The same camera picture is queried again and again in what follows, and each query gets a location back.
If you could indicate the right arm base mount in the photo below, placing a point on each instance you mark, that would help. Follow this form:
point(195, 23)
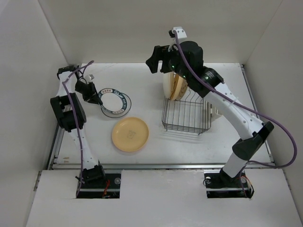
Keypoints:
point(238, 187)

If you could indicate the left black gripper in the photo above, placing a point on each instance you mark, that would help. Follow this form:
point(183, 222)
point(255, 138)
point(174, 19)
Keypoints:
point(92, 97)

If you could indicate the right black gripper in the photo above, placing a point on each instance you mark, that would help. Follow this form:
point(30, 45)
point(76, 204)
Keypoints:
point(160, 52)

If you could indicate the wire dish rack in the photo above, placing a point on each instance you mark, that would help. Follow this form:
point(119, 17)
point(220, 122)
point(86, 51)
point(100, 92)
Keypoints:
point(187, 115)

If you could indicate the beige cutlery holder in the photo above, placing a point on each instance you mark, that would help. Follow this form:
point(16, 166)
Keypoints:
point(212, 112)

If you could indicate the orange yellow plate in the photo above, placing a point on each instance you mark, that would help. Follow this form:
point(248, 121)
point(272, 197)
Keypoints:
point(130, 134)

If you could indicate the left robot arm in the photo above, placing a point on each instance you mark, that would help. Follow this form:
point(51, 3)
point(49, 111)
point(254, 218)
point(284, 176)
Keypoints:
point(71, 117)

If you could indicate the cream white plate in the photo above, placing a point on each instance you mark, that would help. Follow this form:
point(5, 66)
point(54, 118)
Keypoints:
point(168, 81)

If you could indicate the green rimmed lettered plate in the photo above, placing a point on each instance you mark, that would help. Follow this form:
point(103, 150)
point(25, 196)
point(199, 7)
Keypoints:
point(113, 100)

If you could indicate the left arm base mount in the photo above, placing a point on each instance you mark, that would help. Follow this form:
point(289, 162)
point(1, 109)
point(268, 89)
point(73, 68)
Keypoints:
point(108, 188)

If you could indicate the white plate with dark rim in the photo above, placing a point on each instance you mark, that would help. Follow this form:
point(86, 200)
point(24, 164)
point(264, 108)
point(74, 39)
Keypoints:
point(125, 112)

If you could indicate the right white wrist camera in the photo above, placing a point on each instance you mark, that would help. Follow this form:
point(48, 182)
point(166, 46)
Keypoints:
point(179, 33)

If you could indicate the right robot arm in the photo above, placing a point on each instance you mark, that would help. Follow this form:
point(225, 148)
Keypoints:
point(205, 81)

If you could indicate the pink plate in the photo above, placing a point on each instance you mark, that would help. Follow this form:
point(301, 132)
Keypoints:
point(132, 152)

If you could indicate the tan yellow plate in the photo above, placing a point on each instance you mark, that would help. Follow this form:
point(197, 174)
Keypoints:
point(179, 87)

